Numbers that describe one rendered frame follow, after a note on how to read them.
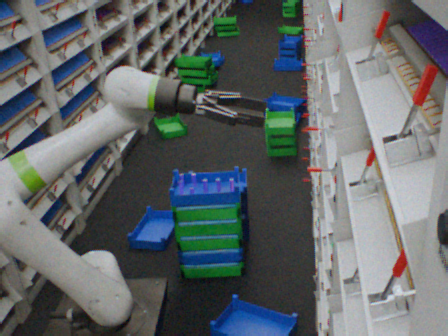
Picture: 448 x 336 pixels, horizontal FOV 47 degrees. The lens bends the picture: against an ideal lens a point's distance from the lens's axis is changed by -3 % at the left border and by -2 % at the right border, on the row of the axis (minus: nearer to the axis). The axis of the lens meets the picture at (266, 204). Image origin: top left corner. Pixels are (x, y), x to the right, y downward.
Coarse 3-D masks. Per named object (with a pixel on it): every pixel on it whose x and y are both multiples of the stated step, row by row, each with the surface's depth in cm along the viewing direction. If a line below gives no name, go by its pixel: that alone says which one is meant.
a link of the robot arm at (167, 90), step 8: (160, 80) 129; (168, 80) 129; (176, 80) 130; (160, 88) 128; (168, 88) 128; (176, 88) 128; (160, 96) 128; (168, 96) 128; (176, 96) 129; (160, 104) 129; (168, 104) 129; (176, 104) 130; (160, 112) 132; (168, 112) 131; (176, 112) 133
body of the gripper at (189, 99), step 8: (184, 88) 130; (192, 88) 130; (184, 96) 129; (192, 96) 129; (200, 96) 133; (184, 104) 129; (192, 104) 129; (200, 104) 129; (208, 104) 130; (184, 112) 132; (192, 112) 132
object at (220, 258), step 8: (240, 248) 238; (184, 256) 238; (192, 256) 238; (200, 256) 238; (208, 256) 239; (216, 256) 239; (224, 256) 239; (232, 256) 239; (240, 256) 240; (184, 264) 240
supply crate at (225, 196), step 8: (176, 176) 237; (184, 176) 239; (200, 176) 240; (208, 176) 240; (216, 176) 240; (224, 176) 240; (232, 176) 241; (176, 184) 239; (192, 184) 240; (200, 184) 240; (208, 184) 240; (216, 184) 240; (224, 184) 240; (176, 192) 234; (184, 192) 234; (200, 192) 234; (208, 192) 233; (216, 192) 233; (224, 192) 222; (232, 192) 222; (176, 200) 223; (184, 200) 223; (192, 200) 223; (200, 200) 224; (208, 200) 224; (216, 200) 224; (224, 200) 224; (232, 200) 225
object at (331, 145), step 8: (320, 104) 162; (328, 104) 162; (328, 112) 164; (328, 120) 161; (328, 144) 146; (328, 152) 142; (336, 152) 140; (328, 160) 137; (336, 160) 136; (328, 200) 111
